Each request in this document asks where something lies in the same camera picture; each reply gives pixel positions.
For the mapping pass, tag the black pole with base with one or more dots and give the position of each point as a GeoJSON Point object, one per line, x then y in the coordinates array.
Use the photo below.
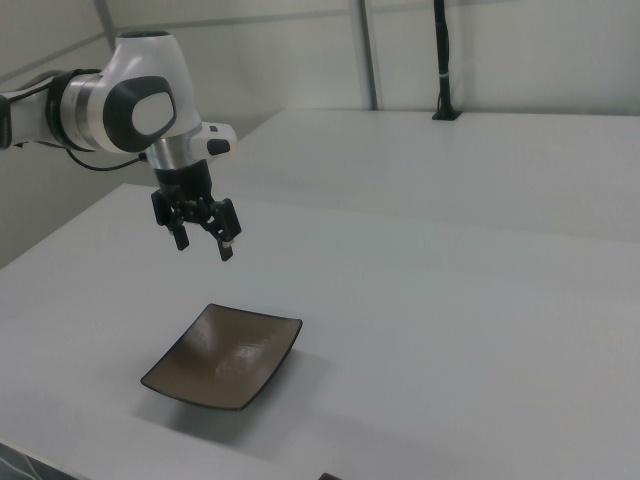
{"type": "Point", "coordinates": [442, 50]}

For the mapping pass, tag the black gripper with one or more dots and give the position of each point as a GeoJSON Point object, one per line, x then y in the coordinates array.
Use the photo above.
{"type": "Point", "coordinates": [182, 182]}

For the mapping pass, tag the slanted grey metal frame post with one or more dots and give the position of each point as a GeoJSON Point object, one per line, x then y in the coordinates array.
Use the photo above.
{"type": "Point", "coordinates": [106, 25]}

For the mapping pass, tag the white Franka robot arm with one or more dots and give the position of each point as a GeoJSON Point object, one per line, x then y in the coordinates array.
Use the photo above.
{"type": "Point", "coordinates": [142, 65]}

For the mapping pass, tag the brown square ceramic plate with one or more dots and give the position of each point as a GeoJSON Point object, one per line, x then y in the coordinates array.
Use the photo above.
{"type": "Point", "coordinates": [220, 357]}

